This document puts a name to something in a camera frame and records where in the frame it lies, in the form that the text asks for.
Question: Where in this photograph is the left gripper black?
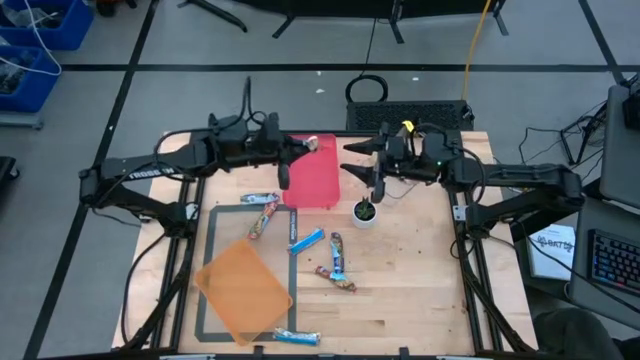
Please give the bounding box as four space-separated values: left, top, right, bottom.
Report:
249 111 311 192

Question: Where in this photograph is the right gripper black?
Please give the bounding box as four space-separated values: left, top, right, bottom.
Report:
339 121 427 204

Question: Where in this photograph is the blue Quaker granola bar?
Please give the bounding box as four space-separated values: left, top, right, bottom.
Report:
329 231 347 281

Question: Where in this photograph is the brown red granola bar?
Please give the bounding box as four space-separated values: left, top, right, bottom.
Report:
314 265 358 293

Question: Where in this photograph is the red green granola bar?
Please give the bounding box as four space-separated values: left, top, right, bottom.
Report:
247 201 279 241

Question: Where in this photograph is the silver blue granola bar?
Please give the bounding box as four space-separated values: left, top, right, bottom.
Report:
272 326 322 347

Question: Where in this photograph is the red plastic bin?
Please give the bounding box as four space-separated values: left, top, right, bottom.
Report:
281 133 342 210

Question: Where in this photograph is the black mesh computer case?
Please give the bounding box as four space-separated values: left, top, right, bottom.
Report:
345 99 475 132

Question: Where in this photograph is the succulent in white pot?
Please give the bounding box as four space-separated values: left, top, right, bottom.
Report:
351 195 380 230

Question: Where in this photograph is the black-bordered mesh mat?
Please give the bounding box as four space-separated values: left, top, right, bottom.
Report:
196 203 300 345

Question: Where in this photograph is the black panel stand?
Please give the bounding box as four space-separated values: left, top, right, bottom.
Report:
234 0 511 46

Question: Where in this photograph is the black stand leg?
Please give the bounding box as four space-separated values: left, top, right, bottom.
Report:
177 0 250 34

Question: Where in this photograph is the orange plastic bin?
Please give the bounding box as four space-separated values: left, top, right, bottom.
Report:
193 238 295 347

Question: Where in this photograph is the white printed box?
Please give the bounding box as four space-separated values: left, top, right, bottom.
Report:
527 223 577 281

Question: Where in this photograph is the grey desk with keyboard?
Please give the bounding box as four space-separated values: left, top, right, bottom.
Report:
567 196 640 331

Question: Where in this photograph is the blue storage bin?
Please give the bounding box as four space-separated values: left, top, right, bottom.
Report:
0 0 95 51
0 45 62 114

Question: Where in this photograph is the black keyboard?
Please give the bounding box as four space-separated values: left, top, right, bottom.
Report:
589 228 640 297

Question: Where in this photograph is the black device on desk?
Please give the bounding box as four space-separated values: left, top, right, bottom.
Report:
622 94 640 131

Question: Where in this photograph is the black chair base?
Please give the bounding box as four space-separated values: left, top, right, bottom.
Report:
0 156 21 194

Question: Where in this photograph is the black coiled cable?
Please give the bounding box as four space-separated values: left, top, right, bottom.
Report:
344 17 390 105

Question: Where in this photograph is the yellow cable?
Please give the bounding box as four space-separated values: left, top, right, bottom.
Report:
460 0 494 101

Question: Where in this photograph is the black aluminium table frame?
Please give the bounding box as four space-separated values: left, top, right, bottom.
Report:
119 112 539 354

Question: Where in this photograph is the black cable bundle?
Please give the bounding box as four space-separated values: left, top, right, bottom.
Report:
518 99 609 166

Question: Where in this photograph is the white cable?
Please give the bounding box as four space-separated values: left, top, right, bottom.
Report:
0 0 64 77

